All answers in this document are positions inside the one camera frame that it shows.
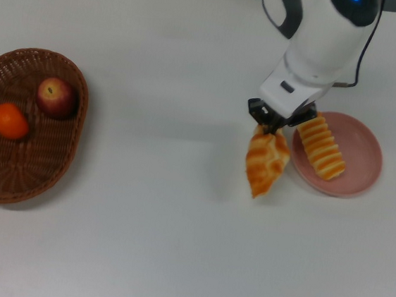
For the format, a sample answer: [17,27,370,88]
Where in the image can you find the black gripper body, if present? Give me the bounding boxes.
[261,97,316,128]

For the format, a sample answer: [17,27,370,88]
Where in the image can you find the ridged toy bread roll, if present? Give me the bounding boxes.
[292,109,352,183]

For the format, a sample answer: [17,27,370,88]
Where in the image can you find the braided toy bread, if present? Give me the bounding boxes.
[241,123,294,202]

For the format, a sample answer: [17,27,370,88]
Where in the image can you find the red toy apple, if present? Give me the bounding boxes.
[34,75,80,121]

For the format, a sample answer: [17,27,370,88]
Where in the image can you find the toy orange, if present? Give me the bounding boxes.
[0,102,32,141]

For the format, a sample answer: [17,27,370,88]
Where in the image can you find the pink plate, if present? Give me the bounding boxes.
[286,108,388,201]

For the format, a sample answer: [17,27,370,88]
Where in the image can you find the brown woven basket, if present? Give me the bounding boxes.
[0,44,94,212]

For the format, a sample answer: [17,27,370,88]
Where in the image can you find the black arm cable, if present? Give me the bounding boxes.
[333,0,383,92]

